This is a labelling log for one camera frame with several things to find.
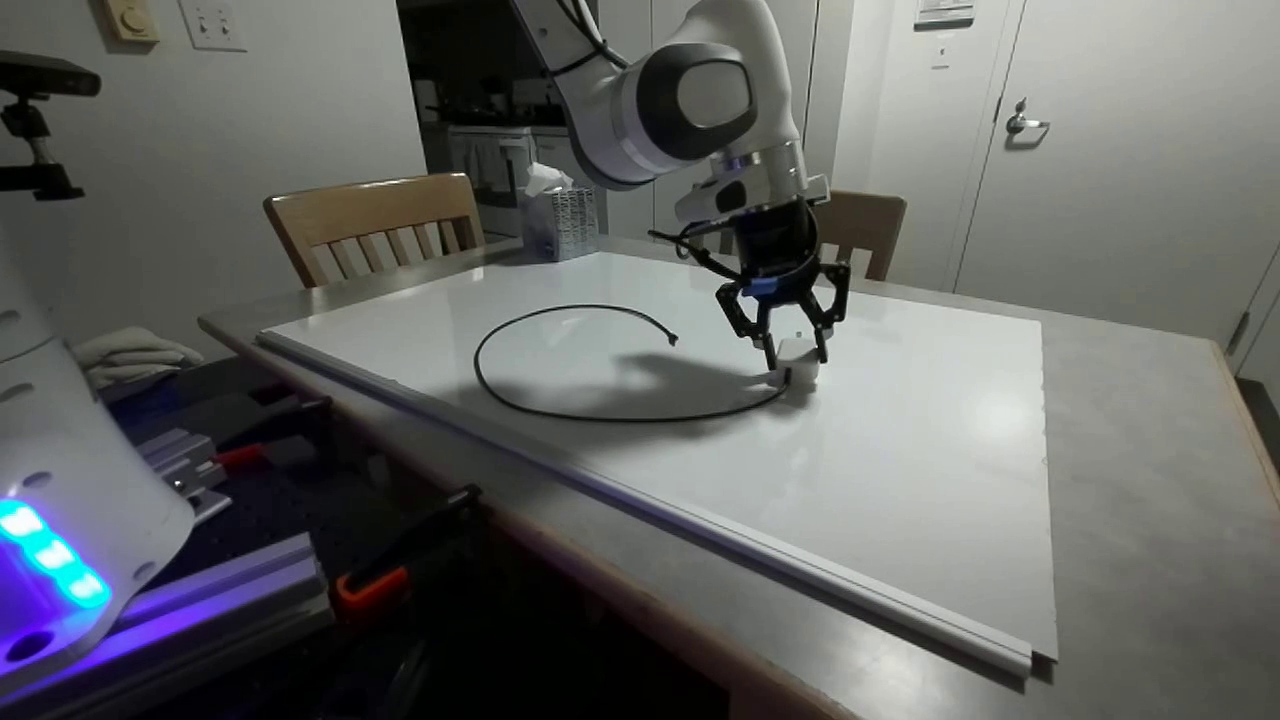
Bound white whiteboard with aluminium frame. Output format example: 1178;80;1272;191
256;242;1065;684

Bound blue-grey tissue box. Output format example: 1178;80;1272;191
517;181;603;266

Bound wooden slat-back chair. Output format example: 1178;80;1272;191
812;188;911;282
261;167;487;295

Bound white door with lever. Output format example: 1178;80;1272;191
951;0;1280;350

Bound white kitchen cabinet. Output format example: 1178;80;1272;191
442;118;539;207

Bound white wall sign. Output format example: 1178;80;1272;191
911;0;981;33

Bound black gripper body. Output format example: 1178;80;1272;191
734;196;826;295

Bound beige round wall thermostat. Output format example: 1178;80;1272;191
90;0;163;51

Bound orange-handled black clamp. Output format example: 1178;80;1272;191
330;482;487;623
217;395;331;473

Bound metal lever door handle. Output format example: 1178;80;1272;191
999;94;1055;152

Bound white charger adapter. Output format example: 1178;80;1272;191
775;339;826;393

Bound black camera on mount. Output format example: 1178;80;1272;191
0;49;104;205

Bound thin black gripper wire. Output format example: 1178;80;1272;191
644;217;746;282

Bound black charger cable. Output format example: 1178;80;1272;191
474;299;794;426

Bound white cloth bundle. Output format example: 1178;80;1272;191
72;323;208;395

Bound white device with blue light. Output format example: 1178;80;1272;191
0;528;338;720

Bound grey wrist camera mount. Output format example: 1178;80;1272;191
673;171;751;231

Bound silver metal bracket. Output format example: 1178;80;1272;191
137;426;231;528

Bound white tissue sheet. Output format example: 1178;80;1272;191
519;154;579;205

